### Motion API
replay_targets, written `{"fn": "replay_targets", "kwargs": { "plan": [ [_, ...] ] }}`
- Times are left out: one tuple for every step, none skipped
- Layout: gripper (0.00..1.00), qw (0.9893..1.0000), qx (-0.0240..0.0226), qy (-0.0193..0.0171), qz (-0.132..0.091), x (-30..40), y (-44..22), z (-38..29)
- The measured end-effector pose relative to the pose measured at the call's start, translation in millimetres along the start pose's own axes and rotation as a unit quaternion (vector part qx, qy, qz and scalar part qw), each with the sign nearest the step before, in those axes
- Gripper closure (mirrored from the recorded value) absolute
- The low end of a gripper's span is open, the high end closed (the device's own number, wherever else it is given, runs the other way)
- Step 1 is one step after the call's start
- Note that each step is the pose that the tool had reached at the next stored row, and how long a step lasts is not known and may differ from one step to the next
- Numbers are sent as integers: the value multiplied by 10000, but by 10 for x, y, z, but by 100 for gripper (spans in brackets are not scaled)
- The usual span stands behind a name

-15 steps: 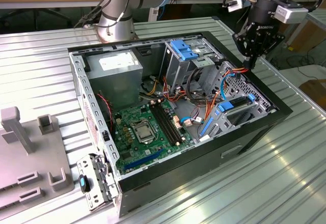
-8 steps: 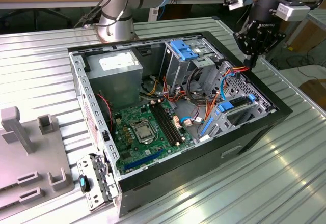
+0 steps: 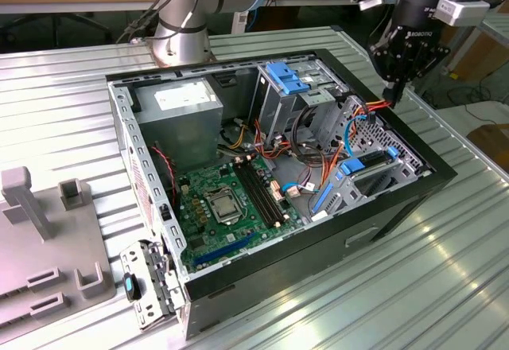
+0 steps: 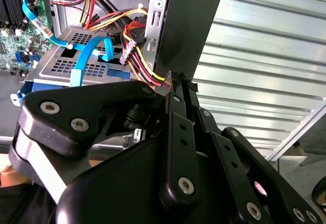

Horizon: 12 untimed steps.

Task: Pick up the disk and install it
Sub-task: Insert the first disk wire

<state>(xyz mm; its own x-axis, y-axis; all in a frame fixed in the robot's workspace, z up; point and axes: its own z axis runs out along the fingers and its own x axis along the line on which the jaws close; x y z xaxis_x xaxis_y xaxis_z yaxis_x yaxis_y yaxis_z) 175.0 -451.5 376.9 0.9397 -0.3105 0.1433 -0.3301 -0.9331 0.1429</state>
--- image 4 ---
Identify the person's hand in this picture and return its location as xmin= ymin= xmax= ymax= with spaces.
xmin=0 ymin=165 xmax=31 ymax=188

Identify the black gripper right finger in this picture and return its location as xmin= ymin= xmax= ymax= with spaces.
xmin=183 ymin=78 xmax=326 ymax=224

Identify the blue data wire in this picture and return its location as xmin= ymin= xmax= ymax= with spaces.
xmin=22 ymin=0 xmax=114 ymax=87

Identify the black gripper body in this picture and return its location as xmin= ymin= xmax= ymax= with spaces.
xmin=55 ymin=135 xmax=230 ymax=224

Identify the orange red power wire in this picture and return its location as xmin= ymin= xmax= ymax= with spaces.
xmin=80 ymin=5 xmax=179 ymax=91

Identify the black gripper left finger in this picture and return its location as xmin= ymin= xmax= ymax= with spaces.
xmin=9 ymin=71 xmax=202 ymax=213

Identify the hard disk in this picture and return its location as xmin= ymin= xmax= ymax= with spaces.
xmin=10 ymin=68 xmax=132 ymax=107

